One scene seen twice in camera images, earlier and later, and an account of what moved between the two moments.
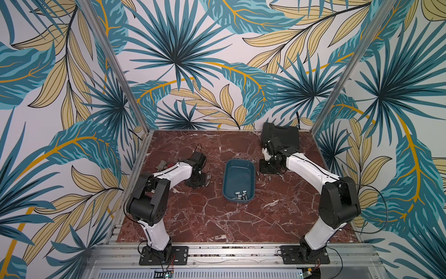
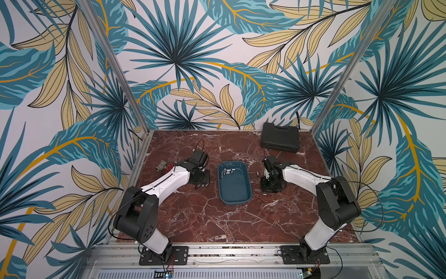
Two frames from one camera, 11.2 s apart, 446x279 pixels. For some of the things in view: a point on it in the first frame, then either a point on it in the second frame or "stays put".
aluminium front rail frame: x=350 y=261 stays put
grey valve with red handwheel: x=163 y=165 stays put
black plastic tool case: x=288 y=136 stays put
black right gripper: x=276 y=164 to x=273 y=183
